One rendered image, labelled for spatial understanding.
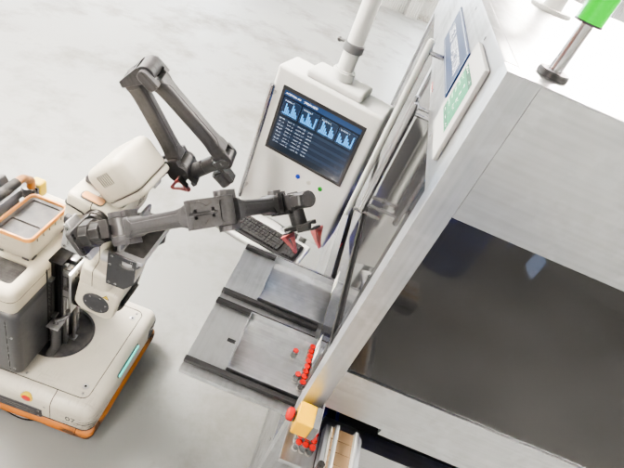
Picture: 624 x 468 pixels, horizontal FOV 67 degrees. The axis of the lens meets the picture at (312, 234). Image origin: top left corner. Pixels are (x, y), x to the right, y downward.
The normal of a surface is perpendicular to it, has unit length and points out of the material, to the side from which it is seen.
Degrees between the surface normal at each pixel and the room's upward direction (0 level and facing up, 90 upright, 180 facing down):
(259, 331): 0
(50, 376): 0
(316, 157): 90
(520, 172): 90
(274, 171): 90
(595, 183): 90
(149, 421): 0
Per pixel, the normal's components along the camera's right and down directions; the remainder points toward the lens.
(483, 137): -0.22, 0.58
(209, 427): 0.33, -0.72
